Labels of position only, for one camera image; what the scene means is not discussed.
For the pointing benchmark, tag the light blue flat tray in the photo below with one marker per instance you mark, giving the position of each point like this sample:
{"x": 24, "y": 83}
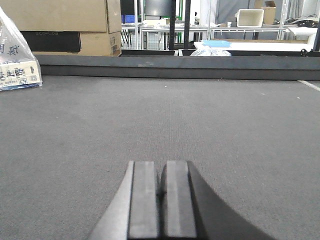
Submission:
{"x": 216, "y": 43}

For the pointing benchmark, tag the white plastic tub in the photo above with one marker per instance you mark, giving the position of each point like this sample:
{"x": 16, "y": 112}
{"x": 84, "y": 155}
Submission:
{"x": 249, "y": 18}

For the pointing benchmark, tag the dark blue bin background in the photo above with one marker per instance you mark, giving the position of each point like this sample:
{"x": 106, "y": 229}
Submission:
{"x": 128, "y": 19}

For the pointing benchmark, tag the large cardboard box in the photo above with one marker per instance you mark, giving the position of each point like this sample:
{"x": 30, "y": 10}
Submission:
{"x": 64, "y": 15}

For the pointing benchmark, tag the lower cardboard box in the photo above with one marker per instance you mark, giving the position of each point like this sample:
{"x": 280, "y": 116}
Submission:
{"x": 72, "y": 43}

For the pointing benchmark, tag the small brown cardboard box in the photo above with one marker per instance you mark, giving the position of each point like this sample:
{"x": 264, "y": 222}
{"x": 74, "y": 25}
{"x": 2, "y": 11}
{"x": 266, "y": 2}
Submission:
{"x": 268, "y": 14}

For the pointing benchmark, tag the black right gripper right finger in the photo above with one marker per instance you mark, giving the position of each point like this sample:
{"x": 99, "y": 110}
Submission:
{"x": 192, "y": 210}

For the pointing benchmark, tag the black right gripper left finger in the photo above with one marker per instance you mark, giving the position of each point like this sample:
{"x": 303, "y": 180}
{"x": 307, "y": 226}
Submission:
{"x": 133, "y": 213}

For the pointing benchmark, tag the crumpled clear plastic bag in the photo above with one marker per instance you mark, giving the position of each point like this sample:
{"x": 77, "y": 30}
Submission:
{"x": 210, "y": 52}

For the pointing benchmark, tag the printed clear plastic bag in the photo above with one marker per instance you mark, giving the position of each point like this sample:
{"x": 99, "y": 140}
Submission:
{"x": 19, "y": 68}

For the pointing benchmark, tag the dark foam edge strip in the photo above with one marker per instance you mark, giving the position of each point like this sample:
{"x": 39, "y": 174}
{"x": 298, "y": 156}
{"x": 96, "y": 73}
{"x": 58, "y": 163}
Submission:
{"x": 270, "y": 68}

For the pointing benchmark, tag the black vertical post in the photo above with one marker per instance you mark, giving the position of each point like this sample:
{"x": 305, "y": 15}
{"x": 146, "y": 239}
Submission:
{"x": 172, "y": 25}

